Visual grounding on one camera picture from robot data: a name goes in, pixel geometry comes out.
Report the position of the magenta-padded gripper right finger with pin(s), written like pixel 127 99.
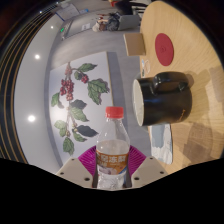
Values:
pixel 148 170

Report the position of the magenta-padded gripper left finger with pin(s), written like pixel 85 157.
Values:
pixel 73 170

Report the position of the clear red-capped drink bottle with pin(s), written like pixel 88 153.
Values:
pixel 112 150

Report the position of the round ceiling lights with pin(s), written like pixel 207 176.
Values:
pixel 31 118

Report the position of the black mug white inside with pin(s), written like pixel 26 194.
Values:
pixel 166 100

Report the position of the flat round red coaster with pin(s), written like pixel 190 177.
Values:
pixel 164 50

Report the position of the green exit sign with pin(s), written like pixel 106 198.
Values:
pixel 62 30

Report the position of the grey chair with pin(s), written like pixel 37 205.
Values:
pixel 130 21

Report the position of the coffee plant wall poster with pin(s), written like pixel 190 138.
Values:
pixel 80 100

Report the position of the wall notice board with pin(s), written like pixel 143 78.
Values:
pixel 68 11

